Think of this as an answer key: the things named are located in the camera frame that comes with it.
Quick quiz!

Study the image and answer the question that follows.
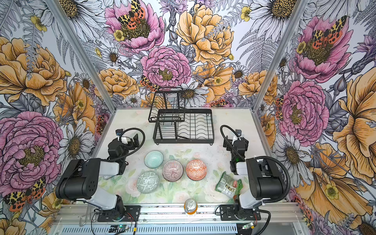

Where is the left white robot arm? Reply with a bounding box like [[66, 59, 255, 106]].
[[55, 127, 146, 220]]

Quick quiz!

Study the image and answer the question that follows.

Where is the orange lidded jar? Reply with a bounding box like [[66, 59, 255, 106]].
[[184, 198, 198, 216]]

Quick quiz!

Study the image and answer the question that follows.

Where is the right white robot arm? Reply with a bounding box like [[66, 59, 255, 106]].
[[220, 125, 291, 219]]

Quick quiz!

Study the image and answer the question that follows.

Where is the orange patterned bowl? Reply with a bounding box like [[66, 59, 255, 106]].
[[186, 159, 207, 181]]

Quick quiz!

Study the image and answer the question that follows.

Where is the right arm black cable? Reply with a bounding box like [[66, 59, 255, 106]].
[[220, 124, 291, 204]]

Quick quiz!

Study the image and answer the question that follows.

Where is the mint green bowl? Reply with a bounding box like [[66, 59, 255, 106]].
[[144, 150, 164, 168]]

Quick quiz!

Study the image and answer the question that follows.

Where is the black wire dish rack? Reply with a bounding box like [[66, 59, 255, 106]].
[[148, 90, 214, 145]]

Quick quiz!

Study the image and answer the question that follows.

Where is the green snack packet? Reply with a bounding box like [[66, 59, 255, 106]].
[[215, 172, 243, 198]]

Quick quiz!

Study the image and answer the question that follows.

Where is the green circuit board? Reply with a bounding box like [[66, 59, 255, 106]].
[[108, 224, 131, 235]]

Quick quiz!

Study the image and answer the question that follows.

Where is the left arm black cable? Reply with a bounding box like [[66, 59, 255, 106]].
[[113, 127, 146, 162]]

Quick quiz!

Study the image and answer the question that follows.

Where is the grey green patterned bowl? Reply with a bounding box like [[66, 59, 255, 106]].
[[136, 171, 160, 194]]

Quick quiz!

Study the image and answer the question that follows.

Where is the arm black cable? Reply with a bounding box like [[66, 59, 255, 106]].
[[113, 127, 146, 162], [220, 124, 291, 204]]

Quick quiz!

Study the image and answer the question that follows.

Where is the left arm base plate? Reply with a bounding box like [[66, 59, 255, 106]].
[[97, 205, 141, 222]]

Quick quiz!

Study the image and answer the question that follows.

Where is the aluminium front rail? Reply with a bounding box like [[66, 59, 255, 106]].
[[50, 202, 310, 235]]

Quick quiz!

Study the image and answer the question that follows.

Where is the pink striped bowl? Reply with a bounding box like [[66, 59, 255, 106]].
[[162, 160, 184, 182]]

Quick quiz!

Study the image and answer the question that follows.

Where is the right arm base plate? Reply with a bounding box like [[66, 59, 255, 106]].
[[216, 205, 261, 221]]

